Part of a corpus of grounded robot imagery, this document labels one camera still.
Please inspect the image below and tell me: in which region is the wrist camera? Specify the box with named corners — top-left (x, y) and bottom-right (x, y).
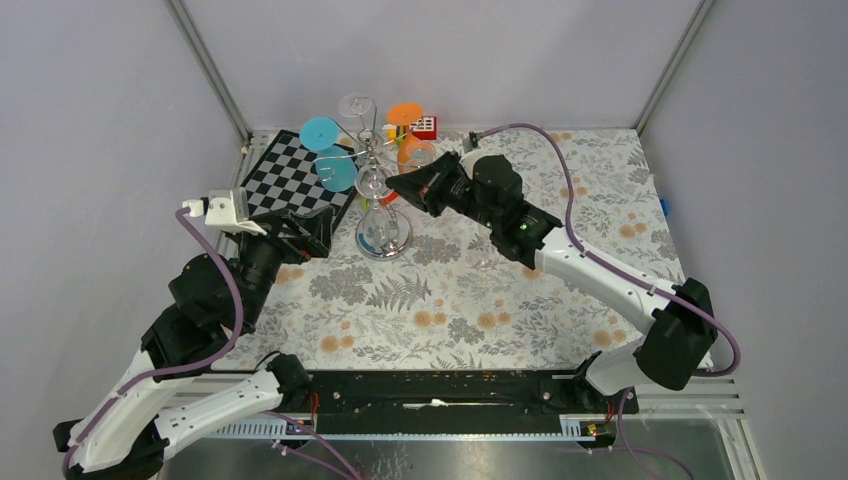
top-left (462, 131), bottom-right (485, 156)
top-left (181, 187), bottom-right (268, 236)

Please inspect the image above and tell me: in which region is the red white block toy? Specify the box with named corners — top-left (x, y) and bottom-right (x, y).
top-left (383, 116), bottom-right (438, 146)

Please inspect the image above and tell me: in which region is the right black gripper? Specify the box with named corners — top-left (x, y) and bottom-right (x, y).
top-left (385, 152), bottom-right (499, 231)

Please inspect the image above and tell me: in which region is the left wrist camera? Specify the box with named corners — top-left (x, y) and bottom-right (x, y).
top-left (181, 187), bottom-right (268, 236)

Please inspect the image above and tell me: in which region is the chrome wine glass rack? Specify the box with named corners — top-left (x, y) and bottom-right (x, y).
top-left (316, 95), bottom-right (423, 260)

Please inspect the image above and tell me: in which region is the purple cable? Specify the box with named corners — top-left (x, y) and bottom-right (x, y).
top-left (476, 123), bottom-right (743, 379)
top-left (60, 206), bottom-right (245, 478)

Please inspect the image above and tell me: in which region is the floral tablecloth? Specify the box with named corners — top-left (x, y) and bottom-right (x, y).
top-left (216, 130), bottom-right (684, 370)

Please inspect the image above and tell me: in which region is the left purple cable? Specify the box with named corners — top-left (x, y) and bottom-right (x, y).
top-left (60, 206), bottom-right (245, 478)

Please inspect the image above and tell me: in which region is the clear wine glass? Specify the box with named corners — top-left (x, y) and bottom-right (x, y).
top-left (355, 162), bottom-right (400, 259)
top-left (466, 225), bottom-right (502, 271)
top-left (338, 93), bottom-right (378, 152)

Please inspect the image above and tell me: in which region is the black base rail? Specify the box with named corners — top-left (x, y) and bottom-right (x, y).
top-left (275, 370), bottom-right (639, 436)

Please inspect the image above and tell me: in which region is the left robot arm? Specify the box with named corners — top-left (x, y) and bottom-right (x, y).
top-left (53, 199), bottom-right (336, 479)

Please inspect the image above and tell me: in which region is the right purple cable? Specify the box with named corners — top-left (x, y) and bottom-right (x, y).
top-left (476, 123), bottom-right (743, 379)

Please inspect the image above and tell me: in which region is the orange wine glass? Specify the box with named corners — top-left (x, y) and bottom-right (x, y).
top-left (386, 103), bottom-right (435, 174)

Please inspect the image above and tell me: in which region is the black white checkerboard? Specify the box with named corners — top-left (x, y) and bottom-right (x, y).
top-left (241, 130), bottom-right (356, 227)

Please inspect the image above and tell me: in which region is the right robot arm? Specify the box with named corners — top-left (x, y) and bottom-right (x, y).
top-left (387, 152), bottom-right (718, 412)

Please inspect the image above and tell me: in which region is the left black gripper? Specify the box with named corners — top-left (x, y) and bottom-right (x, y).
top-left (235, 205), bottom-right (338, 329)

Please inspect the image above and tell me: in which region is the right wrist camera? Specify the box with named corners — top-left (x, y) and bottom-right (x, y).
top-left (462, 131), bottom-right (485, 156)

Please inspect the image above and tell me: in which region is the blue wine glass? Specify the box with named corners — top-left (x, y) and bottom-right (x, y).
top-left (313, 145), bottom-right (358, 193)
top-left (299, 117), bottom-right (340, 152)

